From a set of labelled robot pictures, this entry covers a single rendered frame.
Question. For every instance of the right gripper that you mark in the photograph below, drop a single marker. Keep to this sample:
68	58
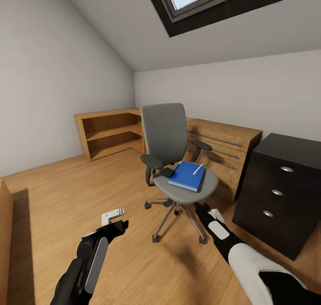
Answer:
201	212

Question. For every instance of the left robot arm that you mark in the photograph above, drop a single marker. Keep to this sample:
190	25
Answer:
77	285

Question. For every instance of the cabinet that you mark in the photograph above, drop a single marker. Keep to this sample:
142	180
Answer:
229	159
279	203

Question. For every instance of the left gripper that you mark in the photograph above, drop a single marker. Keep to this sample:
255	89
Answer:
116	229

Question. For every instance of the folder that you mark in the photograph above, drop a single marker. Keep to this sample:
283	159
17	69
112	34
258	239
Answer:
187	176

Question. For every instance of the desk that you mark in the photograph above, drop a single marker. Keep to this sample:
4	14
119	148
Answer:
300	152

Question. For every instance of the swivel chair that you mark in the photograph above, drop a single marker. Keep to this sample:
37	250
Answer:
166	141

